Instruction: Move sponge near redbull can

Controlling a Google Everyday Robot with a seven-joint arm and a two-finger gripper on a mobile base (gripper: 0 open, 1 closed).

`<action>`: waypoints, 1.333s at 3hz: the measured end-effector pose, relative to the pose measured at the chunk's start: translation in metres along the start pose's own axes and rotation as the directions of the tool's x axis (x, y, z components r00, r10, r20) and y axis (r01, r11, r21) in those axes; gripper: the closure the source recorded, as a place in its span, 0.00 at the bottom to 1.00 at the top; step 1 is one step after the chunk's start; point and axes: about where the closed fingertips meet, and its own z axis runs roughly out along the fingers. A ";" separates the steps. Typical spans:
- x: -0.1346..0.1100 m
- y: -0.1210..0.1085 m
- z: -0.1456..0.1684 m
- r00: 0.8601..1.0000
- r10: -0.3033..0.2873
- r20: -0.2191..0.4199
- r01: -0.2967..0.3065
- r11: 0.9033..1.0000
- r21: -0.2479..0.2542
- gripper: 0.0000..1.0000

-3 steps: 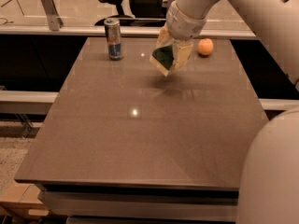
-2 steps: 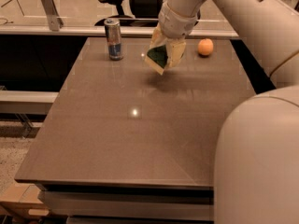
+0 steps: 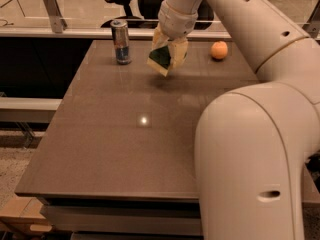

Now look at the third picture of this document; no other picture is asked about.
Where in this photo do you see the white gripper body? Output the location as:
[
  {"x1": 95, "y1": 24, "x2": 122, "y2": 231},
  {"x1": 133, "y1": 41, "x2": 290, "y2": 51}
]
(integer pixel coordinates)
[{"x1": 158, "y1": 0, "x2": 198, "y2": 40}]

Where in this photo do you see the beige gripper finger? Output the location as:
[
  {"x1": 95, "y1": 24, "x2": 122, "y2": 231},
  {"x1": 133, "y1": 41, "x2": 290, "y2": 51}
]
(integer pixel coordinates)
[
  {"x1": 151, "y1": 27, "x2": 170, "y2": 56},
  {"x1": 169, "y1": 38, "x2": 188, "y2": 69}
]

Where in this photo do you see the left metal bracket post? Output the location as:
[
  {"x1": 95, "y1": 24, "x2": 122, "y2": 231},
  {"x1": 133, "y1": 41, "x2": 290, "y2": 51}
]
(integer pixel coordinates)
[{"x1": 43, "y1": 0, "x2": 67, "y2": 33}]

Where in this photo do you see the orange fruit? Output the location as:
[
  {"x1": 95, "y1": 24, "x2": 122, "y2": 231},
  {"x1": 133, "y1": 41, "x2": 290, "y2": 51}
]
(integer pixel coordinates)
[{"x1": 210, "y1": 41, "x2": 228, "y2": 60}]

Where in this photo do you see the green and yellow sponge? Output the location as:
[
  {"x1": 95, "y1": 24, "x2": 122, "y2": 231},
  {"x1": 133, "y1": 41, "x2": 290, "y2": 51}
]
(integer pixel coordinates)
[{"x1": 147, "y1": 46, "x2": 171, "y2": 76}]

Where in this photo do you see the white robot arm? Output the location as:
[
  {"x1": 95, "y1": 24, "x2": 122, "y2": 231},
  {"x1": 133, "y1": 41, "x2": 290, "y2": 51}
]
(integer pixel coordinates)
[{"x1": 159, "y1": 0, "x2": 319, "y2": 240}]

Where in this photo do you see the cardboard box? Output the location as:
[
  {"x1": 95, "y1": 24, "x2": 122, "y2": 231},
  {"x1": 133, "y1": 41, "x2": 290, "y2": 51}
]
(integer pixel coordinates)
[{"x1": 0, "y1": 196, "x2": 53, "y2": 236}]

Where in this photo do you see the black office chair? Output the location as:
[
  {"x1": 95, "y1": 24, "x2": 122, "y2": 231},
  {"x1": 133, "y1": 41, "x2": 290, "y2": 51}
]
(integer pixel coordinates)
[{"x1": 105, "y1": 0, "x2": 214, "y2": 30}]

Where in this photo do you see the silver blue redbull can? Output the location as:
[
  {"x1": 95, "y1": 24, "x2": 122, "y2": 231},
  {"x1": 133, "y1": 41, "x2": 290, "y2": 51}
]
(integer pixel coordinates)
[{"x1": 110, "y1": 19, "x2": 131, "y2": 65}]

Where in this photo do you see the glass partition rail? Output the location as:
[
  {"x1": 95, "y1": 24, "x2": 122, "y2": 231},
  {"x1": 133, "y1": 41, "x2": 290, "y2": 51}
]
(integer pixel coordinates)
[{"x1": 0, "y1": 27, "x2": 231, "y2": 41}]

